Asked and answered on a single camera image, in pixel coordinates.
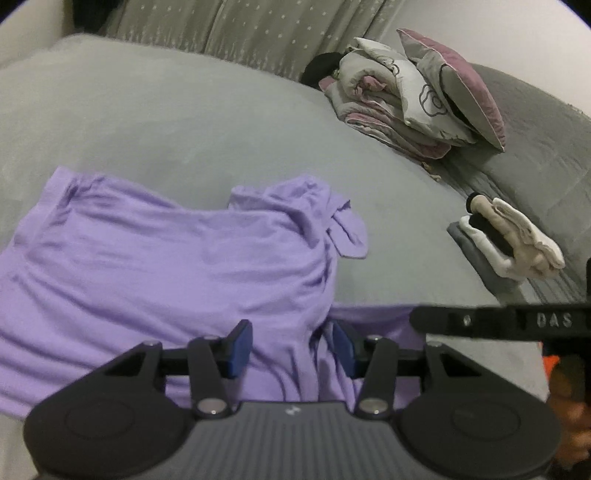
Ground black folded garment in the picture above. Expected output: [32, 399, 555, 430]
[465, 194, 514, 258]

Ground black cloth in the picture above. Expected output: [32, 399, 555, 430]
[302, 53, 345, 88]

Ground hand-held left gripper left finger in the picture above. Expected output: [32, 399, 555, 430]
[99, 319, 254, 418]

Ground grey star-patterned curtain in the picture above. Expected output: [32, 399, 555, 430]
[99, 0, 407, 86]

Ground person's right hand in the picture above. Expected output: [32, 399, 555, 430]
[550, 357, 591, 474]

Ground beige folded garment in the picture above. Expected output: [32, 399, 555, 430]
[468, 195, 552, 278]

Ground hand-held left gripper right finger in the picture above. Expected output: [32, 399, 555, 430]
[330, 320, 497, 418]

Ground grey bed blanket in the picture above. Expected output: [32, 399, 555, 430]
[0, 32, 552, 480]

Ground folded pink grey quilt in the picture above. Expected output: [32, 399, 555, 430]
[318, 37, 476, 160]

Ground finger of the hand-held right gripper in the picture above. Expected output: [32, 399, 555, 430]
[410, 302, 518, 341]

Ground grey quilted bedspread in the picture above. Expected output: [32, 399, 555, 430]
[438, 62, 591, 305]

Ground purple grey pillow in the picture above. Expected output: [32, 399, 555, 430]
[396, 28, 506, 153]

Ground purple shirt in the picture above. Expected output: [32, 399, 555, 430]
[0, 166, 432, 421]

